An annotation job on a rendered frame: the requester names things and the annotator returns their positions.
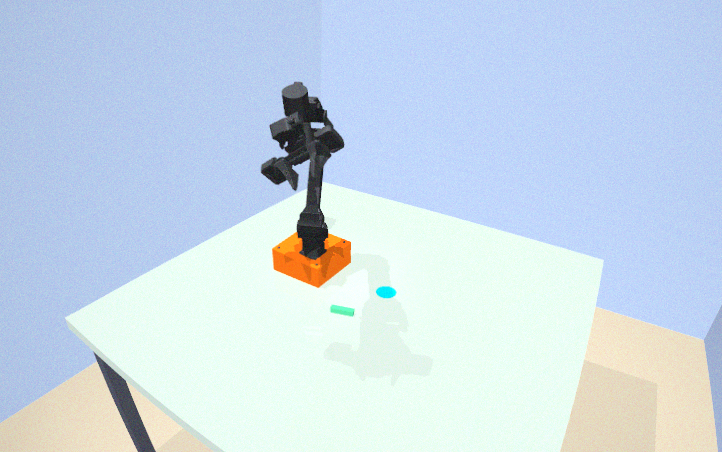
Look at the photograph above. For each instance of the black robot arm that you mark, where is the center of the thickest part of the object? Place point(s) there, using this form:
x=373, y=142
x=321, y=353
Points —
x=302, y=110

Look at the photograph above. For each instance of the cyan circle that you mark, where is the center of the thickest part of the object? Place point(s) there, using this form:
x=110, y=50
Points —
x=386, y=292

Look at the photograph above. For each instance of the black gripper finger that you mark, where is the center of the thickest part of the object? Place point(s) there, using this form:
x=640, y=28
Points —
x=287, y=173
x=318, y=157

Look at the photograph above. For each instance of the green rectangular post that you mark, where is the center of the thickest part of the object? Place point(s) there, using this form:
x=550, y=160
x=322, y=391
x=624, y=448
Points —
x=342, y=310

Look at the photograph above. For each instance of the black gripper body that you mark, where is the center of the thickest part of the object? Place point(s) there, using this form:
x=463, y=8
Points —
x=298, y=153

